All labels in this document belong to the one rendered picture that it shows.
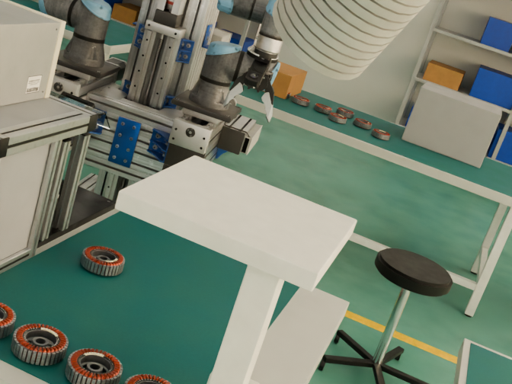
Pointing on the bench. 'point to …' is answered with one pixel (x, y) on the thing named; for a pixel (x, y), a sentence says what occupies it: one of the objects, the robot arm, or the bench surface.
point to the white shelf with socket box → (242, 242)
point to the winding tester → (27, 52)
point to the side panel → (24, 201)
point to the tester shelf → (41, 123)
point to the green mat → (130, 301)
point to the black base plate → (80, 212)
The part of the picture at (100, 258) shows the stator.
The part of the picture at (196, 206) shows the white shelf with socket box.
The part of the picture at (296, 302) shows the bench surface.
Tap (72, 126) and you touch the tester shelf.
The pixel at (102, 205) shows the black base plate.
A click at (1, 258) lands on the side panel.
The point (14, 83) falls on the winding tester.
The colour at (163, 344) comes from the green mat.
